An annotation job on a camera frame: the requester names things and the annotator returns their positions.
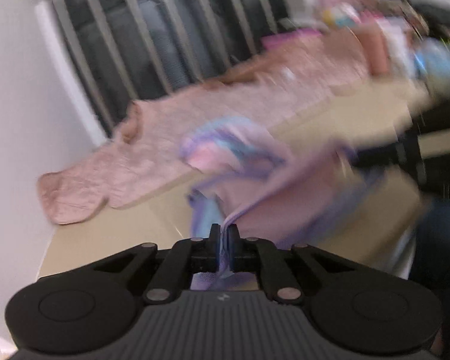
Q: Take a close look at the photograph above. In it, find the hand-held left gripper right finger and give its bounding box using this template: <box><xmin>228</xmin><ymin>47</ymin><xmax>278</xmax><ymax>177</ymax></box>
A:
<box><xmin>229</xmin><ymin>224</ymin><xmax>355</xmax><ymax>304</ymax></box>

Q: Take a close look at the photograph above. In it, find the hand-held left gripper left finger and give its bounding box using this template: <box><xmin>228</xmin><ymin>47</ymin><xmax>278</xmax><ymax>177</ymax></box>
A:
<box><xmin>94</xmin><ymin>224</ymin><xmax>220</xmax><ymax>304</ymax></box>

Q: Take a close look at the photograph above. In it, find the pink garment with purple trim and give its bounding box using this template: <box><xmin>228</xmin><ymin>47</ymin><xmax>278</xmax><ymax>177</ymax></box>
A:
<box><xmin>178</xmin><ymin>116</ymin><xmax>424</xmax><ymax>293</ymax></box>

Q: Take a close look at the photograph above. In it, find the pile of pink clothes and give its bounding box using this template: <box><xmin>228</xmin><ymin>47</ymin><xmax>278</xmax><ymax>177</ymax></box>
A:
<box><xmin>292</xmin><ymin>0</ymin><xmax>421</xmax><ymax>79</ymax></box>

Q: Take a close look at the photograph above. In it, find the pink quilted blanket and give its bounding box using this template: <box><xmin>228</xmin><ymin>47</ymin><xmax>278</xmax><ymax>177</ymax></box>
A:
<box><xmin>37</xmin><ymin>26</ymin><xmax>372</xmax><ymax>226</ymax></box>

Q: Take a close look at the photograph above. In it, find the magenta box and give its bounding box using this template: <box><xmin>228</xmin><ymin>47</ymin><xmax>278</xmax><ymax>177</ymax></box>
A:
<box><xmin>262</xmin><ymin>28</ymin><xmax>323</xmax><ymax>50</ymax></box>

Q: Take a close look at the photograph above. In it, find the person's leg in dark pants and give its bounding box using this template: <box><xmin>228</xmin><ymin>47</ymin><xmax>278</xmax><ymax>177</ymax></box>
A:
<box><xmin>410</xmin><ymin>199</ymin><xmax>450</xmax><ymax>360</ymax></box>

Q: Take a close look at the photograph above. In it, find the black metal frame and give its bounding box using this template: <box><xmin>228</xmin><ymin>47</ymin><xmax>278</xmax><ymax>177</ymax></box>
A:
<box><xmin>354</xmin><ymin>110</ymin><xmax>450</xmax><ymax>199</ymax></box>

